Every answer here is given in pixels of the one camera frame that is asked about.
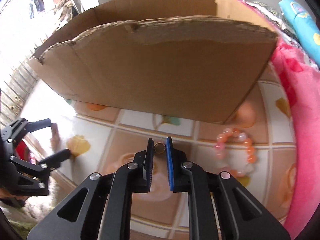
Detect pink orange bead bracelet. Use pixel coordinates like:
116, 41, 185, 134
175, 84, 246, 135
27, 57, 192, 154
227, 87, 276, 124
215, 127, 258, 178

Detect patterned tile bed sheet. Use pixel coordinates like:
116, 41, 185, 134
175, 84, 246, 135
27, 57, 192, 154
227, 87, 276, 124
19, 62, 298, 240

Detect brown cardboard box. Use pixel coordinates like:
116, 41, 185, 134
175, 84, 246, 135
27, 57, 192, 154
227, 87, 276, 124
28, 0, 278, 123

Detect pink blanket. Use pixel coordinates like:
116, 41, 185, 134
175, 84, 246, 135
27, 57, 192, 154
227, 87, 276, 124
232, 0, 320, 239

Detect blue cartoon pillow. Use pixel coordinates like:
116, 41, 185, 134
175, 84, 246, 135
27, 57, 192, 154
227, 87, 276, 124
278, 0, 319, 66

